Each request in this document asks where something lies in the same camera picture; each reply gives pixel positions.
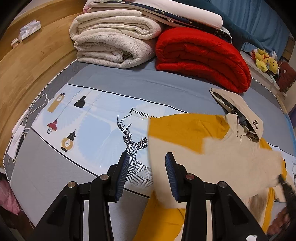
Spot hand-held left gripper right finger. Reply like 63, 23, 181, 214
165, 152, 269, 241

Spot off-white folded quilt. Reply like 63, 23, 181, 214
74, 37, 158, 69

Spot navy star-print blanket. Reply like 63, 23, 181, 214
125, 0, 232, 42

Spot white charger with cable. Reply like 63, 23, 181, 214
11, 93, 50, 161

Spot cream folded quilt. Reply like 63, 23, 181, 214
69, 13, 165, 42

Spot tissue pack on headboard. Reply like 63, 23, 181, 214
18, 20, 42, 40

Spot beige window ledge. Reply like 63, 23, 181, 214
240, 49, 288, 99

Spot wooden headboard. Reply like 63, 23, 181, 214
0, 0, 93, 168

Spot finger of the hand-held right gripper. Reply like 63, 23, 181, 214
279, 174, 296, 206

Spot brown bag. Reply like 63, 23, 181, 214
277, 61, 296, 93

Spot blue curtain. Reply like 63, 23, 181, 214
231, 0, 291, 57

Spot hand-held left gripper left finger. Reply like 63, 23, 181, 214
30, 152, 130, 241

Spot person's right hand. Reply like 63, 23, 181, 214
268, 209, 292, 235

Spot white folded bedding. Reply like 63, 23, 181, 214
83, 0, 142, 17

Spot red folded blanket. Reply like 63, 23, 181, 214
155, 27, 252, 93

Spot yellow and beige hooded jacket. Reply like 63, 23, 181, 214
136, 88, 290, 241

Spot printed grey bed sheet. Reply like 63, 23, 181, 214
4, 59, 296, 233

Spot yellow plush toys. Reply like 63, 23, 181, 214
251, 48, 280, 73

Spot pink cloth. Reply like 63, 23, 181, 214
0, 179, 21, 216

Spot white pillow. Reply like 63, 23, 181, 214
171, 0, 224, 30

